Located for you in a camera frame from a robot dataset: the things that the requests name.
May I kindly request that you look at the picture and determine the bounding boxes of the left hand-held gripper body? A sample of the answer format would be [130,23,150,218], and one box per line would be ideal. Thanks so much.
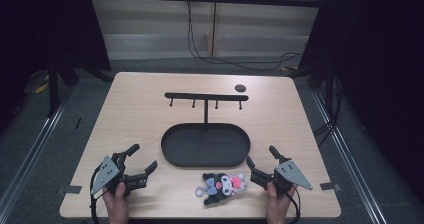
[90,151,148,197]

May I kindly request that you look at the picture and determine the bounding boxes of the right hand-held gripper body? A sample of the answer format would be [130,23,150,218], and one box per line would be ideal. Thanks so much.
[249,155,314,196]

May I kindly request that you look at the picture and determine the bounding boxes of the black and white plush keychain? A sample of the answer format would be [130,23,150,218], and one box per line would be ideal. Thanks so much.
[194,172,249,207]

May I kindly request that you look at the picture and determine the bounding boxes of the black hook rack with tray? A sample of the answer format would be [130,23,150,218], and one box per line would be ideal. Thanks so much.
[160,91,252,169]

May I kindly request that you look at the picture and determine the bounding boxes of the person's right hand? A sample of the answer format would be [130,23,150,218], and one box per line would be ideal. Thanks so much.
[265,182,298,224]

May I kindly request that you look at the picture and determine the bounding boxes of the person's left hand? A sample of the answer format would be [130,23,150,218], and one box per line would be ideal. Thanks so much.
[102,182,131,224]

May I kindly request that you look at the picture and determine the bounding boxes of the grey tape piece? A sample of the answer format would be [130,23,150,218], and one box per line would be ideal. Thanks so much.
[64,184,83,195]
[319,181,342,192]

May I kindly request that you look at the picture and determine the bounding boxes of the black metal stand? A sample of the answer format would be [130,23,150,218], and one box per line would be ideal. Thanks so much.
[45,50,81,118]

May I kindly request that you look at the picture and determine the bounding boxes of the yellow floor marker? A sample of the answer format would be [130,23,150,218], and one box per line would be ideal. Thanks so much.
[33,74,51,95]

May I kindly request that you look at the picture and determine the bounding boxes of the dark curtain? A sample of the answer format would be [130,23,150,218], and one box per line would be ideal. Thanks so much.
[297,0,424,207]
[0,0,112,135]

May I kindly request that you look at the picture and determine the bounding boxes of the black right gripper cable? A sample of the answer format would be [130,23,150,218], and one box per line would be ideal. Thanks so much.
[285,185,302,224]

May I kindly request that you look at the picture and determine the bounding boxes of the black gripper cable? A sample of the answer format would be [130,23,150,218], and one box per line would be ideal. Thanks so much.
[285,185,302,224]
[88,165,103,224]

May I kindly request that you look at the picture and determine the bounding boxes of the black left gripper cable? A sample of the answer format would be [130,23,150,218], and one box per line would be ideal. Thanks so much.
[88,165,103,224]

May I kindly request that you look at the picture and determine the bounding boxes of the metal floor rail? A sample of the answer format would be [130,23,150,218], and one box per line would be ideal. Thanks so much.
[310,89,389,224]
[0,83,76,220]

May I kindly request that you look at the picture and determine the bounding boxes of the black floor cables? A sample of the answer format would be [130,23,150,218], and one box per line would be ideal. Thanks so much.
[312,76,345,149]

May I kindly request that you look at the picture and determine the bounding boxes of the black wall cable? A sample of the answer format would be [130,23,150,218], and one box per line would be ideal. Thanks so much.
[185,0,305,73]

